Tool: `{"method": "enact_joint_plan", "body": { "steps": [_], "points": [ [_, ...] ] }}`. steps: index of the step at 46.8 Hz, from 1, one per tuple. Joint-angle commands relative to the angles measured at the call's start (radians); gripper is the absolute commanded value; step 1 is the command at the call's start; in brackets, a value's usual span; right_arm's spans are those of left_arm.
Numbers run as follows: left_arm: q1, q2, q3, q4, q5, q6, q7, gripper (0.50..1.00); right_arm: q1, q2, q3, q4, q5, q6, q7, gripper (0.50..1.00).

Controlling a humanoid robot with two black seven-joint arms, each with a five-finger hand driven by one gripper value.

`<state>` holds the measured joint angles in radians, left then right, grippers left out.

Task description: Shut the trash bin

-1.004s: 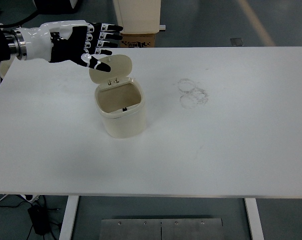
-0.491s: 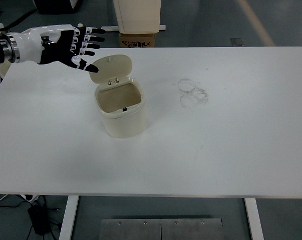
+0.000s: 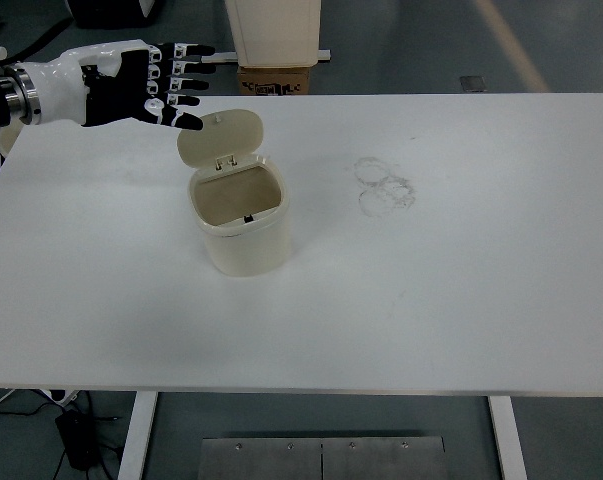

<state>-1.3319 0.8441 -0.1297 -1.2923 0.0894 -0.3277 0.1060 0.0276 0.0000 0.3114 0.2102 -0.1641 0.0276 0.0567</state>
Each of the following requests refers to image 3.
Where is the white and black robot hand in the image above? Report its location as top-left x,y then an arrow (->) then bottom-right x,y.
23,38 -> 218,133

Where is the small cream trash bin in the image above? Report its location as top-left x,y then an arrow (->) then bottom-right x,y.
175,105 -> 293,278

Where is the tall cream bin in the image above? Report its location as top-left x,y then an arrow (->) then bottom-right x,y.
224,0 -> 323,69

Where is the brown cardboard box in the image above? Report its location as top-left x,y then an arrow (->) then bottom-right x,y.
236,64 -> 313,97

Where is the white table foot bar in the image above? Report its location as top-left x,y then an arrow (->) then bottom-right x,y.
200,48 -> 333,65

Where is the white power strip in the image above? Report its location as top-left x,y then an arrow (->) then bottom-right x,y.
39,388 -> 80,404

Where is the white table leg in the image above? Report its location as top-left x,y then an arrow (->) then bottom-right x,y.
487,395 -> 529,480
117,391 -> 159,480

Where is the black power adapter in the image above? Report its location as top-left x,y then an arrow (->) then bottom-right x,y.
54,408 -> 103,472

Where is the grey metal plate with screws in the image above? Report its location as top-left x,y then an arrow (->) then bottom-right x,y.
200,435 -> 447,480

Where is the black cable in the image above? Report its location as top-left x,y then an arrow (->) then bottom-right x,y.
0,392 -> 55,417

